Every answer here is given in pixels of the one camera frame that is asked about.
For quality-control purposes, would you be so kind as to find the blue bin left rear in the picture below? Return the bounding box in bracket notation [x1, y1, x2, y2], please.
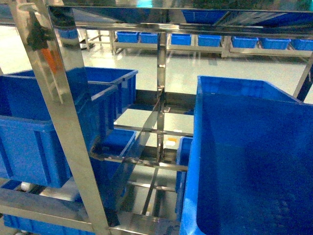
[7, 67, 138, 119]

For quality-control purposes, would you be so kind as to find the large blue bin right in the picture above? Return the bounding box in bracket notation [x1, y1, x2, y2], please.
[180, 75, 313, 235]

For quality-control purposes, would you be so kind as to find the stainless steel shelf frame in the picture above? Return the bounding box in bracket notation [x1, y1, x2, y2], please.
[1, 0, 313, 235]

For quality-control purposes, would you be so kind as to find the blue bin left front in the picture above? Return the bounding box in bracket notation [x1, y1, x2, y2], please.
[0, 75, 118, 188]

